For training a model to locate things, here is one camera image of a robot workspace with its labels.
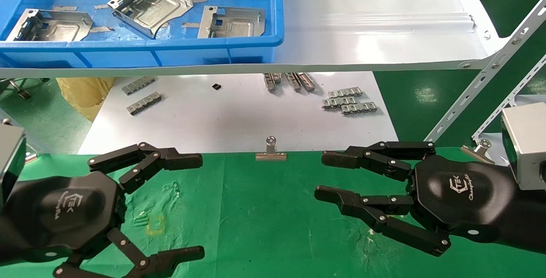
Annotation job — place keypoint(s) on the silver binder clip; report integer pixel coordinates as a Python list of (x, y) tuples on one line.
[(270, 152), (481, 149), (30, 157)]

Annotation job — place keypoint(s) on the white perforated angle bar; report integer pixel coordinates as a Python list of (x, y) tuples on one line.
[(490, 70), (507, 99)]

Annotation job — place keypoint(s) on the stamped sheet metal part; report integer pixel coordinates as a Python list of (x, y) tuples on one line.
[(53, 26), (151, 5), (234, 23)]

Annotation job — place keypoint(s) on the white paper sheet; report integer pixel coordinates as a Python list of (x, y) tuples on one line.
[(222, 120)]

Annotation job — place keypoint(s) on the yellow plastic bag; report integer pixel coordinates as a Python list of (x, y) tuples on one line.
[(83, 94)]

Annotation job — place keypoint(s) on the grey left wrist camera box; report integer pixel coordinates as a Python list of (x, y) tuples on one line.
[(10, 158)]

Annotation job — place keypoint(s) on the blue plastic bin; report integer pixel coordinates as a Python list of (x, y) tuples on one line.
[(149, 50)]

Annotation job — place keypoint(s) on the small black clip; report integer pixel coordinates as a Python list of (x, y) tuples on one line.
[(216, 86)]

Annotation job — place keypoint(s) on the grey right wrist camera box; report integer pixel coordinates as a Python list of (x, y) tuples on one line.
[(531, 141)]

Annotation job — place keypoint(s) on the notched metal rail piece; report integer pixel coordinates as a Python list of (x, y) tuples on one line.
[(338, 102), (144, 103), (344, 92), (138, 85), (359, 108)]

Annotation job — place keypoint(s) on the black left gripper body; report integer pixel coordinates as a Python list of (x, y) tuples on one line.
[(64, 214)]

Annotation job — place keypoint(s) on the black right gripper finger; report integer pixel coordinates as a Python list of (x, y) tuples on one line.
[(345, 201), (345, 158)]

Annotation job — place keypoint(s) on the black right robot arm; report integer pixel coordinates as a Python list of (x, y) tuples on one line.
[(533, 222)]

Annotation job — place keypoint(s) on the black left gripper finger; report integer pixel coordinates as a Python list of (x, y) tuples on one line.
[(170, 159), (170, 260)]

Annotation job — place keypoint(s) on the green table cloth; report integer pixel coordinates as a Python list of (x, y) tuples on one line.
[(264, 227)]

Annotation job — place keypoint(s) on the white ribbed shelf panel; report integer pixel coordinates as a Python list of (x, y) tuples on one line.
[(375, 22)]

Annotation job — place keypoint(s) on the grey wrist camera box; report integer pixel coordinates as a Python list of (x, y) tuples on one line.
[(10, 158), (531, 141)]

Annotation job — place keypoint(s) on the grey metal slide rail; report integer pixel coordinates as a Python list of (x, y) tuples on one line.
[(306, 81), (293, 81), (277, 77), (269, 82)]

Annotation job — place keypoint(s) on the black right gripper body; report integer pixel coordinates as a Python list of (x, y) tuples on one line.
[(465, 197)]

